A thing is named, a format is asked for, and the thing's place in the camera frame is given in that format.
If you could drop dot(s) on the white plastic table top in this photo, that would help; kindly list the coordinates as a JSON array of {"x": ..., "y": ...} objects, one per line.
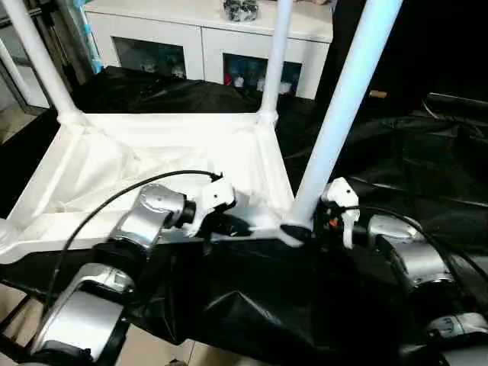
[{"x": 114, "y": 152}]

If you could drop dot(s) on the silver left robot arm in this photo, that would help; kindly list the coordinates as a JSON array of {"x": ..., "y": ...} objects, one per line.
[{"x": 145, "y": 217}]

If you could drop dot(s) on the white sideboard cabinet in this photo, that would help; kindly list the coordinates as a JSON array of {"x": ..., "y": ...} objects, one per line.
[{"x": 171, "y": 26}]

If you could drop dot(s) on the black speaker cabinet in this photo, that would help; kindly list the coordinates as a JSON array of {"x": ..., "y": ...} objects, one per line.
[{"x": 396, "y": 49}]

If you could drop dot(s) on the dark brown rounded object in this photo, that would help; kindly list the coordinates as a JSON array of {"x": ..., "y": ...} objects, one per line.
[{"x": 176, "y": 361}]

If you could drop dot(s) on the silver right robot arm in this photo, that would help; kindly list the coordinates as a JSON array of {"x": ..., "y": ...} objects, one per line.
[{"x": 411, "y": 251}]

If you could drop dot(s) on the grey metal tripod stand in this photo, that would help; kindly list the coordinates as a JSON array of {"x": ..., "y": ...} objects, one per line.
[{"x": 61, "y": 42}]

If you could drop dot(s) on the white jar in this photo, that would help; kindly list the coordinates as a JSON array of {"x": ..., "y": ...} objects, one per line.
[
  {"x": 239, "y": 82},
  {"x": 261, "y": 84},
  {"x": 285, "y": 88}
]

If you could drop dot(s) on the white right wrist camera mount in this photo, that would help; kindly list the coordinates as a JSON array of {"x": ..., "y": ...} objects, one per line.
[{"x": 341, "y": 190}]

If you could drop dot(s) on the red bottle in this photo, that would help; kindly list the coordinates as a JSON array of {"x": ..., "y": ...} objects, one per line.
[{"x": 228, "y": 78}]

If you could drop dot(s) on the white slanted pipe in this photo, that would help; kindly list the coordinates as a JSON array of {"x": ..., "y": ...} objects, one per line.
[{"x": 23, "y": 76}]

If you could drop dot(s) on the dark bag of small parts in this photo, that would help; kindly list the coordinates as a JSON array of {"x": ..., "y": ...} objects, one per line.
[{"x": 241, "y": 9}]

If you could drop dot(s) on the black plastic mat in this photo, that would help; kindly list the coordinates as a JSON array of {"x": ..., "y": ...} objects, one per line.
[{"x": 400, "y": 171}]

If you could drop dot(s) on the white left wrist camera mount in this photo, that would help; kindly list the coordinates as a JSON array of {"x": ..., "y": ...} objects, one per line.
[{"x": 217, "y": 196}]

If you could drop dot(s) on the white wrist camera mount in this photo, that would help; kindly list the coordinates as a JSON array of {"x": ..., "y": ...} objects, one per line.
[
  {"x": 217, "y": 196},
  {"x": 341, "y": 190}
]

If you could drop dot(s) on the small yellow label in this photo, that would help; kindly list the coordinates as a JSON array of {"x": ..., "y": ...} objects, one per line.
[{"x": 378, "y": 94}]

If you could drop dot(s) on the blue and white tube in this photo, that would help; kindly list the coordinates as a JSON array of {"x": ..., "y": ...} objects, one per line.
[{"x": 91, "y": 42}]

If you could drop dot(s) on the black metal floor frame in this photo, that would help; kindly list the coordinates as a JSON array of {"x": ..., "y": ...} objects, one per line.
[{"x": 15, "y": 316}]

